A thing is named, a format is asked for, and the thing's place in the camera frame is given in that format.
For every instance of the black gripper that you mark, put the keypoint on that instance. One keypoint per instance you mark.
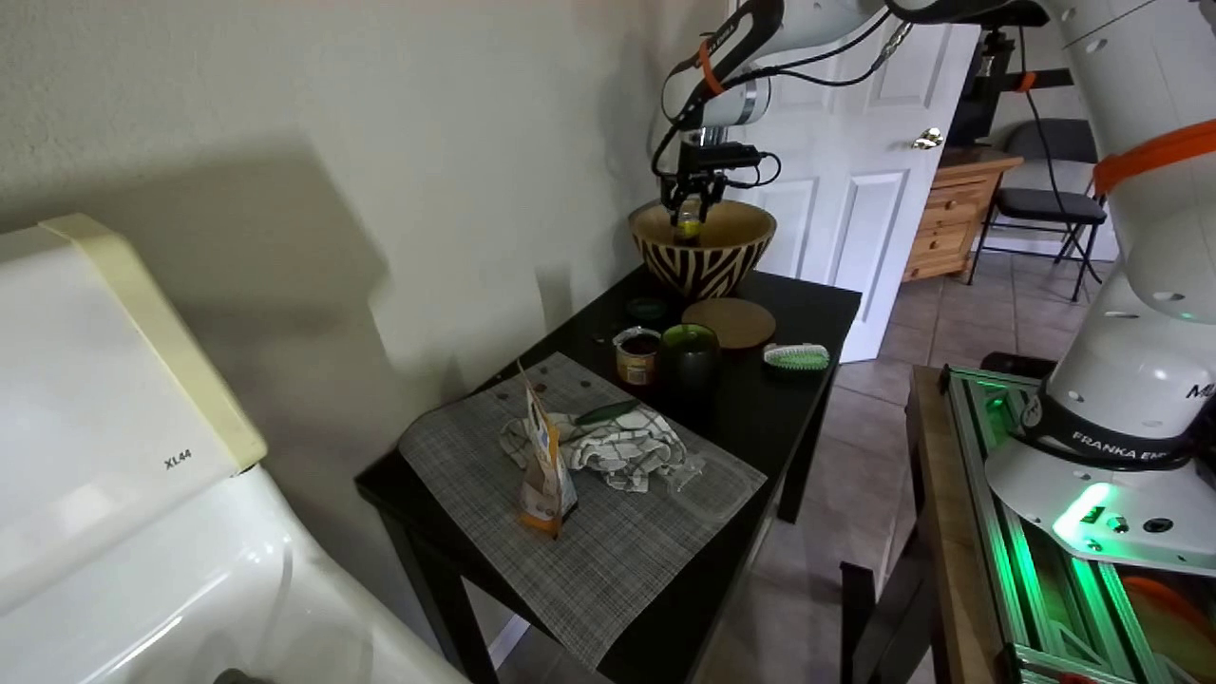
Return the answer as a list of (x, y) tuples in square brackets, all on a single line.
[(701, 168)]

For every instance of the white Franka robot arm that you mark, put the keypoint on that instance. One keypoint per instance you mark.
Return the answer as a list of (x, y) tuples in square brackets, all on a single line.
[(1141, 328)]

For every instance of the wooden zebra pattern bowl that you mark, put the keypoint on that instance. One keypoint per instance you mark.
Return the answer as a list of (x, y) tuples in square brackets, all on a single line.
[(709, 258)]

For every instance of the round wooden coaster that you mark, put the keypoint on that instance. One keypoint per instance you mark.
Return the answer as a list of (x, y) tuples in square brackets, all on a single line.
[(732, 325)]

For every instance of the dark cup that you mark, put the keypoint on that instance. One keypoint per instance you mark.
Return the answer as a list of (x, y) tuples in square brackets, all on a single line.
[(694, 364)]

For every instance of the white panel door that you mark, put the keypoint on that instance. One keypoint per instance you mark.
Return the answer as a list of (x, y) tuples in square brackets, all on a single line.
[(858, 153)]

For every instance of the green sponge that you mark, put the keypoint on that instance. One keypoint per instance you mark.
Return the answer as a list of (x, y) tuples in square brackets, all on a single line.
[(794, 357)]

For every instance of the black side table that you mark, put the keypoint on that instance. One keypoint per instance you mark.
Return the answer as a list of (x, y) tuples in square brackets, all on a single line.
[(760, 404)]

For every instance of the metal door knob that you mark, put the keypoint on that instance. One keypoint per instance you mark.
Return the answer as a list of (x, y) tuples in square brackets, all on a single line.
[(927, 136)]

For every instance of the crumpled printed wrapper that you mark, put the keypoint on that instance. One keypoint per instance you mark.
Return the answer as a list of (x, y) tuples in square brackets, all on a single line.
[(632, 448)]

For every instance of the wooden drawer dresser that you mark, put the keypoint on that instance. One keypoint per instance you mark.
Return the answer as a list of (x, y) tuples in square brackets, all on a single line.
[(953, 212)]

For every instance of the grey woven placemat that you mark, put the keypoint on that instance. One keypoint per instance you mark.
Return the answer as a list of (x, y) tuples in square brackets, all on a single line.
[(632, 546)]

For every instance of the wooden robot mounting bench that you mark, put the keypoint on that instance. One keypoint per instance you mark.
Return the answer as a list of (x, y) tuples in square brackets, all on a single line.
[(943, 532)]

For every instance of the white gas stove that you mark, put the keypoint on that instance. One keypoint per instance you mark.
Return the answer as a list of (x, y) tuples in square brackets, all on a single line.
[(126, 506)]

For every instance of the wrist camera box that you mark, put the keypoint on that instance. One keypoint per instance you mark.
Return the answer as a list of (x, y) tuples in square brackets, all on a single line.
[(742, 155)]

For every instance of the black camera stand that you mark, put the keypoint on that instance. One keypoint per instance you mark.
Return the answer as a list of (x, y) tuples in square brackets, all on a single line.
[(993, 87)]

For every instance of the aluminium frame rail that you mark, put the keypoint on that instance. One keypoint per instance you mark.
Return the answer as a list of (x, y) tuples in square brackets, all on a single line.
[(1048, 609)]

